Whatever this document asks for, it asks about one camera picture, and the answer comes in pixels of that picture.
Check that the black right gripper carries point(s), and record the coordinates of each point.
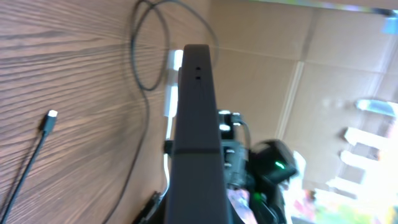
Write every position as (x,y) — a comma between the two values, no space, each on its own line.
(235,153)

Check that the Samsung Galaxy smartphone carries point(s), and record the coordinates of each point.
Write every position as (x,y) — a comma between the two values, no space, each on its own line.
(197,192)

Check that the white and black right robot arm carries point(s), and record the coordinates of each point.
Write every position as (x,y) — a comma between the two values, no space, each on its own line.
(265,170)

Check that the white power strip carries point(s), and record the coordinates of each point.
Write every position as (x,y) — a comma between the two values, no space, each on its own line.
(171,86)

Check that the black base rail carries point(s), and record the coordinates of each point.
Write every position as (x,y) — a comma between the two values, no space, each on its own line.
(150,209)

